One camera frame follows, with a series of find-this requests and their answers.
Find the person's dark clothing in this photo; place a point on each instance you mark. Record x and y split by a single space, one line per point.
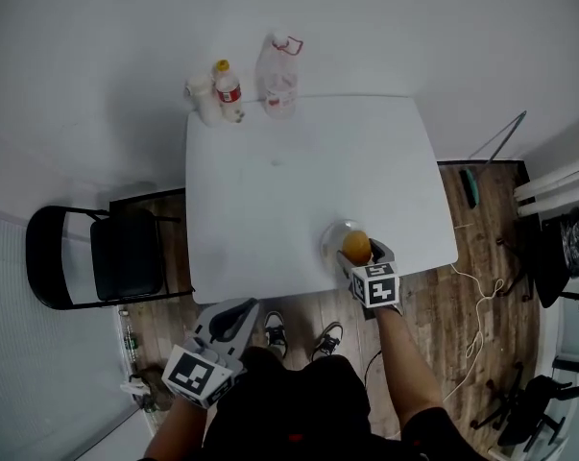
294 411

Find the person's right shoe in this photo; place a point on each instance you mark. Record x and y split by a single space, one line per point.
328 339

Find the brown bag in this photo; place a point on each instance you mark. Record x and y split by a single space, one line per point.
157 384

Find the black folding chair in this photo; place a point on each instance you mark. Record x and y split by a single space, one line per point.
121 257

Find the person's left shoe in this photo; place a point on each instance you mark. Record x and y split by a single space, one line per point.
275 334

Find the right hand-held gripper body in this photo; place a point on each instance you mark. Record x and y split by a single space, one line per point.
380 291

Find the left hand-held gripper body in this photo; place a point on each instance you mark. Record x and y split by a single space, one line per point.
198 372

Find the person's left forearm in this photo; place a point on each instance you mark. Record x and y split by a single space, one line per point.
178 430

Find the person's right forearm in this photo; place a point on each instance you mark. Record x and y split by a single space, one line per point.
406 363

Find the red label bottle yellow cap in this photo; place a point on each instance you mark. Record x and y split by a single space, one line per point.
229 96

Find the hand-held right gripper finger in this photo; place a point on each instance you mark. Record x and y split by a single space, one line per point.
382 253
349 264

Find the thin metal rod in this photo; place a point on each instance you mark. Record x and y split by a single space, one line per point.
502 135

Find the green bottles on floor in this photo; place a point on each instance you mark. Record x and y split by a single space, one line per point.
131 344

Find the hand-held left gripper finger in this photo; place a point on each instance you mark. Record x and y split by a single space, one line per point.
205 322
246 334

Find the person's shoe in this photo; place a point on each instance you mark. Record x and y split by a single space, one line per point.
328 339
275 334

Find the white vertical pipes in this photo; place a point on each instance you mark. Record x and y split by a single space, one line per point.
553 185

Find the white opaque bottle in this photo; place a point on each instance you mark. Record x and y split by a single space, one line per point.
205 99

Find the orange fruit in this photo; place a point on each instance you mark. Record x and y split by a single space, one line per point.
356 245

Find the clear glass bowl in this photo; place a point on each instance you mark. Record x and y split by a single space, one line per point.
332 238

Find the plastic-covered black office chair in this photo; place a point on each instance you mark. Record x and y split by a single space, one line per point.
558 252

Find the teal and black brush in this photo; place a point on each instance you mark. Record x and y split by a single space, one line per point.
470 187

